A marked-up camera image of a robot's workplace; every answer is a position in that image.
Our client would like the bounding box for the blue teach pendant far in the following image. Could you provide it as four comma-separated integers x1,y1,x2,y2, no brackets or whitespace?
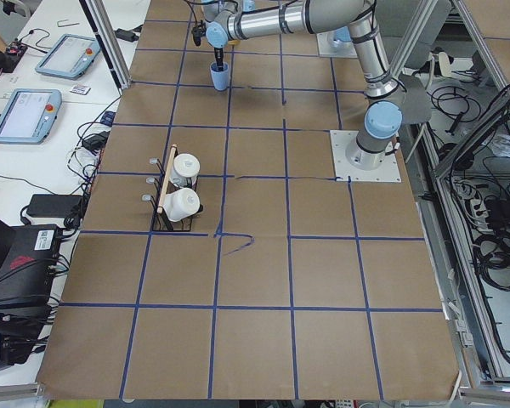
35,34,100,79

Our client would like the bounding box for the black computer box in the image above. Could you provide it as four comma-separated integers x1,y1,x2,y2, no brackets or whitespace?
0,219,62,309

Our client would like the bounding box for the blue teach pendant near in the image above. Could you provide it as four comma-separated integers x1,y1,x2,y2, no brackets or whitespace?
0,88,62,145

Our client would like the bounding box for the wooden rack handle rod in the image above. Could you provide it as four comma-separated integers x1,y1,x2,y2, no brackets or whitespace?
156,144,178,214

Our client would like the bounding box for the black power adapter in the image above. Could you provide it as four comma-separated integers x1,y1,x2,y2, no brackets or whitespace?
26,194,82,218

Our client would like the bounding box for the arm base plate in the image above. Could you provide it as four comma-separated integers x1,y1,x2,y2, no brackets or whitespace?
317,26,357,59
330,130,401,183

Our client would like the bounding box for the white ceramic mug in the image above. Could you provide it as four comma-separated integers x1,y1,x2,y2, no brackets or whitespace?
170,153,201,188
164,188,201,222

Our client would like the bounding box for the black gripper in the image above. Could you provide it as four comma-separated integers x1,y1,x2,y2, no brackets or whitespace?
213,44,224,71

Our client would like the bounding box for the blue teach pendant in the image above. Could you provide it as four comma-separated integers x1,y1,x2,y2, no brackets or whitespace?
0,88,62,145
35,34,100,79

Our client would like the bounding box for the aluminium frame post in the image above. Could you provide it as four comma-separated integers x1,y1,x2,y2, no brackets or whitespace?
79,0,132,90

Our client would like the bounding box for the black wire mug rack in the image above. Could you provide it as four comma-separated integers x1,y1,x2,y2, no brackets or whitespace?
142,144,203,232

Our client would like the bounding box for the light blue plastic cup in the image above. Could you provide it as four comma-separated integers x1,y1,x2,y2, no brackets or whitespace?
210,62,230,91

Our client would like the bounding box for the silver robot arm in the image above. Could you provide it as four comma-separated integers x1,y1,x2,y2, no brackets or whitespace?
201,0,405,170

